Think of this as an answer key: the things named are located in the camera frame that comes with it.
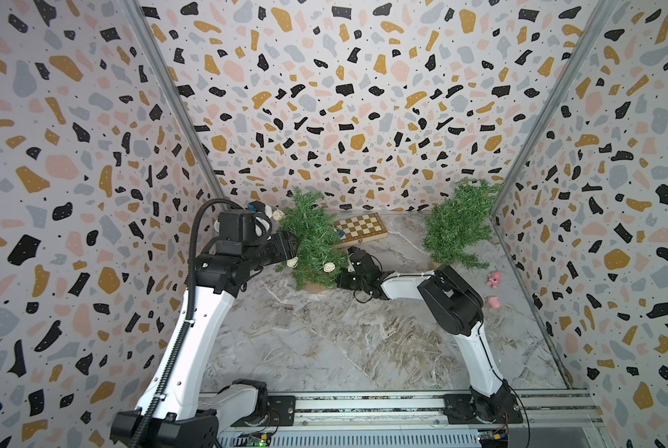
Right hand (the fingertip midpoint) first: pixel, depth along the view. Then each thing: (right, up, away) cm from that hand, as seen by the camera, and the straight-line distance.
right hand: (331, 279), depth 99 cm
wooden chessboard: (+11, +18, +15) cm, 26 cm away
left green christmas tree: (-2, +9, -19) cm, 21 cm away
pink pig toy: (+58, 0, +1) cm, 58 cm away
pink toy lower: (+55, -7, -4) cm, 56 cm away
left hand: (-7, +14, -28) cm, 33 cm away
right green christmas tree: (+38, +18, -17) cm, 45 cm away
